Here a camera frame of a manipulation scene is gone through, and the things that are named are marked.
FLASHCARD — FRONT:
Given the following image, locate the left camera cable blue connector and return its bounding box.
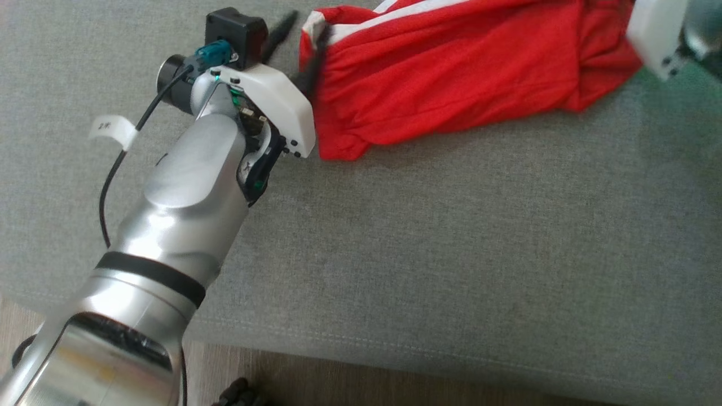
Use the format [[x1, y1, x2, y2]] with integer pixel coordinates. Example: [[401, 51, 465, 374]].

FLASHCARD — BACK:
[[99, 39, 235, 249]]

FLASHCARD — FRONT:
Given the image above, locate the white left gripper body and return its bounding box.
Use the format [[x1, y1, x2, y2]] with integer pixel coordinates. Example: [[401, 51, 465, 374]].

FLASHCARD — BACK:
[[210, 64, 315, 158]]

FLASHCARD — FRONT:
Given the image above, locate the white cable label tag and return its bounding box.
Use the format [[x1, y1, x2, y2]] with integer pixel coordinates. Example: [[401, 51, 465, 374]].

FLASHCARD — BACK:
[[89, 114, 139, 152]]

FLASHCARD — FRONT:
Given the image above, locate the red garment wide white stripe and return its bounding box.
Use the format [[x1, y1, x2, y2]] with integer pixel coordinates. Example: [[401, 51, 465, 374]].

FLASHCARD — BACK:
[[299, 0, 644, 162]]

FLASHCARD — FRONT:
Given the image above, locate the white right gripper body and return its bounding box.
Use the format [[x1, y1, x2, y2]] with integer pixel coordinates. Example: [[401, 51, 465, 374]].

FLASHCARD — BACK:
[[626, 0, 692, 81]]

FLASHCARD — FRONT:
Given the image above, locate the large grey sofa ottoman seat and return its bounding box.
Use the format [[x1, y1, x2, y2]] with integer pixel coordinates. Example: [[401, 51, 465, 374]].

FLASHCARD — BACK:
[[0, 0, 722, 406]]

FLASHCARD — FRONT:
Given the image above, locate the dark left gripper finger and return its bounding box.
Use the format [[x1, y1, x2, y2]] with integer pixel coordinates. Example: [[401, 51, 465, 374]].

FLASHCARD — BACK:
[[262, 10, 298, 63], [294, 25, 332, 96]]

